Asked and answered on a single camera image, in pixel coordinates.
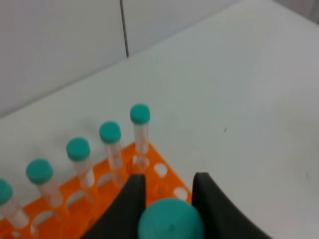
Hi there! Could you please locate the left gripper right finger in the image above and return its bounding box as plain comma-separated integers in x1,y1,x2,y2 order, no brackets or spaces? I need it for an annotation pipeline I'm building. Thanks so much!
192,172,270,239

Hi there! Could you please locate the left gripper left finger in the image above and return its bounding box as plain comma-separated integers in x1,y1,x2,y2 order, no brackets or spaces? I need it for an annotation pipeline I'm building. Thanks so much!
81,174,146,239

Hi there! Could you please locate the test tube with teal cap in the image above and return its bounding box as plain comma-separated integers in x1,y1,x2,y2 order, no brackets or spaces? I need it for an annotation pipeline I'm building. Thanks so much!
138,198,205,239

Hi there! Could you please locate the orange test tube rack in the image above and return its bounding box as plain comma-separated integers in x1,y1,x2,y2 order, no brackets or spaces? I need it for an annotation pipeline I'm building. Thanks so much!
0,144,192,239

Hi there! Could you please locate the rack tube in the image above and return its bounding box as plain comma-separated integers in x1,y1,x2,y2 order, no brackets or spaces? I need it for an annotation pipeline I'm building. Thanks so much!
130,103,151,171
66,137,95,207
0,178,29,229
99,121,124,186
25,158,64,221

